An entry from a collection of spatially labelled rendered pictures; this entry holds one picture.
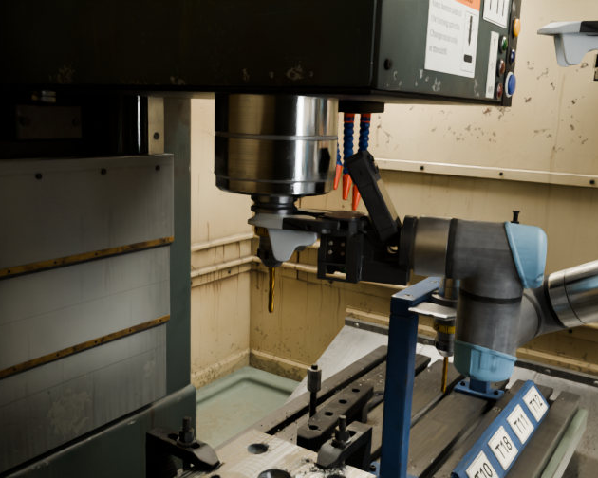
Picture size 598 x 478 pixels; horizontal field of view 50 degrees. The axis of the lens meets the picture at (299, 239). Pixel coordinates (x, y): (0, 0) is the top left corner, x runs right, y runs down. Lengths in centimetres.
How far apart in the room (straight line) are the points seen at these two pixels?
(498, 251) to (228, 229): 141
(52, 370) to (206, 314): 94
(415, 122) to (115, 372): 105
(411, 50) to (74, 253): 71
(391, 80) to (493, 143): 112
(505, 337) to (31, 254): 74
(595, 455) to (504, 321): 91
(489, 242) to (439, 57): 22
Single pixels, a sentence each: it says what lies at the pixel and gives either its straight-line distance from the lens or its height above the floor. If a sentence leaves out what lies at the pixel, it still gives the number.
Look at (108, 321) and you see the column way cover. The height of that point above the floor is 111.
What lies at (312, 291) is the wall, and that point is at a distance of 207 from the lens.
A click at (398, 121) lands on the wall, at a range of 186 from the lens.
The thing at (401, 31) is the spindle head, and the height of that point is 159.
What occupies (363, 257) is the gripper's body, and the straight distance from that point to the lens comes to 81.
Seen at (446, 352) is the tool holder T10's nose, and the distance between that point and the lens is 106.
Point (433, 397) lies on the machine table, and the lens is 147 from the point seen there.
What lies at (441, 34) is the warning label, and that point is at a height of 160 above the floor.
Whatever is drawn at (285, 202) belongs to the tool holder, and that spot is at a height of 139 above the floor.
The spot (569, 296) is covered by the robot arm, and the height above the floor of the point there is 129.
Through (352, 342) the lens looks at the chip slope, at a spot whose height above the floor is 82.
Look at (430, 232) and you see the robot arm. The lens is 77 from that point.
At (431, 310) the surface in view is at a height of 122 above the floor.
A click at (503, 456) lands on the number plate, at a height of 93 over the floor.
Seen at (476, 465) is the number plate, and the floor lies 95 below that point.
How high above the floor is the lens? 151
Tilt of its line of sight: 11 degrees down
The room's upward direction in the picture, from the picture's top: 2 degrees clockwise
